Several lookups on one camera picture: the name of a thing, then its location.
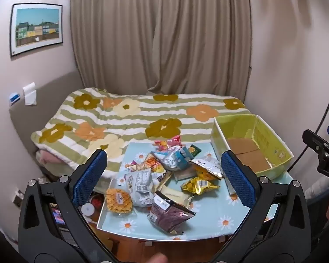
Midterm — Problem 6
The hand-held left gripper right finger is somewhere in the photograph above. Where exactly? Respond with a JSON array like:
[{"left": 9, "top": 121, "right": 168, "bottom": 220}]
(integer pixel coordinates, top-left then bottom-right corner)
[{"left": 211, "top": 150, "right": 312, "bottom": 263}]

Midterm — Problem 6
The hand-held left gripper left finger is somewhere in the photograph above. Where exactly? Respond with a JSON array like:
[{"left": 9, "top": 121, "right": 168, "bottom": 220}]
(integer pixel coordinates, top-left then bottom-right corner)
[{"left": 18, "top": 148, "right": 118, "bottom": 263}]

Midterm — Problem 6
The green cardboard box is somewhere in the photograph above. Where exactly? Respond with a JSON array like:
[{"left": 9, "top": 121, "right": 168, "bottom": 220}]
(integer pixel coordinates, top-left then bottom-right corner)
[{"left": 211, "top": 114, "right": 294, "bottom": 176}]

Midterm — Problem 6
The red container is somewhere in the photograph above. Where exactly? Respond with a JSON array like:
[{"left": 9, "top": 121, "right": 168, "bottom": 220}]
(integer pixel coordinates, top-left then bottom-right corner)
[{"left": 90, "top": 194, "right": 104, "bottom": 209}]

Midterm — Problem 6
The silver gold snack packet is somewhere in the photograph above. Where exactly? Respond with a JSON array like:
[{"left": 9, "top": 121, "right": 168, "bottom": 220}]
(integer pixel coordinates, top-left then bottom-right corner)
[{"left": 189, "top": 157, "right": 223, "bottom": 181}]

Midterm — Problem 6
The orange waffle snack packet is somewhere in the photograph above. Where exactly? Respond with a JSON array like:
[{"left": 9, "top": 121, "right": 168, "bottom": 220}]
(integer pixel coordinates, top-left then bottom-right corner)
[{"left": 105, "top": 187, "right": 133, "bottom": 216}]

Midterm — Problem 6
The pink bedding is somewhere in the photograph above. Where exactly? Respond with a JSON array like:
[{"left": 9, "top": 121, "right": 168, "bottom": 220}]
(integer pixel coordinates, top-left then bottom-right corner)
[{"left": 35, "top": 150, "right": 74, "bottom": 174}]

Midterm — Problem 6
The gold foil snack packet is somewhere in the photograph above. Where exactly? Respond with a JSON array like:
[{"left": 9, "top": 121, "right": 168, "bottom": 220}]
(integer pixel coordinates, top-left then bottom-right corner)
[{"left": 180, "top": 177, "right": 220, "bottom": 197}]

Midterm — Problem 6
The daisy print tablecloth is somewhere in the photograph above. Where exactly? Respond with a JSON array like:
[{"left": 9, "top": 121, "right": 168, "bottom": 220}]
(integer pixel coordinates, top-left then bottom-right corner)
[{"left": 97, "top": 141, "right": 294, "bottom": 243}]

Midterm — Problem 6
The white grey snack packet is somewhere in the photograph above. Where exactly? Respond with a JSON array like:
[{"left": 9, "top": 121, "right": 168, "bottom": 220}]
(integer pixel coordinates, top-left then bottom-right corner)
[{"left": 124, "top": 168, "right": 156, "bottom": 207}]

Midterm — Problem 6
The green snack packet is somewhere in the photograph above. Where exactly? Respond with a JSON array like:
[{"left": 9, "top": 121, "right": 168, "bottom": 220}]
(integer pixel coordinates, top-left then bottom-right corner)
[{"left": 188, "top": 144, "right": 202, "bottom": 157}]

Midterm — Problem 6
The orange red snack packet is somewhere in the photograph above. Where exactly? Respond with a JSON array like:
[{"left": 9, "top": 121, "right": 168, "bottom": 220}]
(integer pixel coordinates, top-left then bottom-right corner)
[{"left": 126, "top": 155, "right": 165, "bottom": 175}]

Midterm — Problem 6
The floral striped blanket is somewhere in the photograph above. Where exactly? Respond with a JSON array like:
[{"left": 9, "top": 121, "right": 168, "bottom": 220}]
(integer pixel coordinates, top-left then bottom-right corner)
[{"left": 31, "top": 88, "right": 253, "bottom": 182}]

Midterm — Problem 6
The blue white snack packet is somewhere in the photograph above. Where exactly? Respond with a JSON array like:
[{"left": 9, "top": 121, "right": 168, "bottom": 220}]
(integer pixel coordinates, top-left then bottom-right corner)
[{"left": 153, "top": 146, "right": 194, "bottom": 172}]

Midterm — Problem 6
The dark purple snack packet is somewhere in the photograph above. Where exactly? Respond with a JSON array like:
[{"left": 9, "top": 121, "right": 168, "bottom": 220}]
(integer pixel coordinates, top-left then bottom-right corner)
[{"left": 147, "top": 191, "right": 196, "bottom": 235}]

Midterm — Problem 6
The white toilet paper roll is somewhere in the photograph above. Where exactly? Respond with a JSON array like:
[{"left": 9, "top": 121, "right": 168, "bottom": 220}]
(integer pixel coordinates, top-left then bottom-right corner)
[{"left": 22, "top": 82, "right": 38, "bottom": 106}]

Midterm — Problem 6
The beige curtain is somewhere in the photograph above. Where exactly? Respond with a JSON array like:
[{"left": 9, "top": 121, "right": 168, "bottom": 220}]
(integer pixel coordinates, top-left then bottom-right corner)
[{"left": 70, "top": 0, "right": 253, "bottom": 97}]

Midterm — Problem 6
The black cable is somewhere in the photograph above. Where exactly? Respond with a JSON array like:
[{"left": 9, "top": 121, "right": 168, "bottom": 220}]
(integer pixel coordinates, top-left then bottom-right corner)
[{"left": 287, "top": 75, "right": 329, "bottom": 172}]

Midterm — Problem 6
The wall socket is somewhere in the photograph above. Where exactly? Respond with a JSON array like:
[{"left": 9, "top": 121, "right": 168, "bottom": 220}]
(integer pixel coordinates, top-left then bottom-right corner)
[{"left": 13, "top": 188, "right": 25, "bottom": 206}]

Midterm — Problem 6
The framed wall picture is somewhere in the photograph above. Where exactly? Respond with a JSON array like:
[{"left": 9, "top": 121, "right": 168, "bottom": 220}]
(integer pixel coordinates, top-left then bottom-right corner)
[{"left": 10, "top": 3, "right": 63, "bottom": 58}]

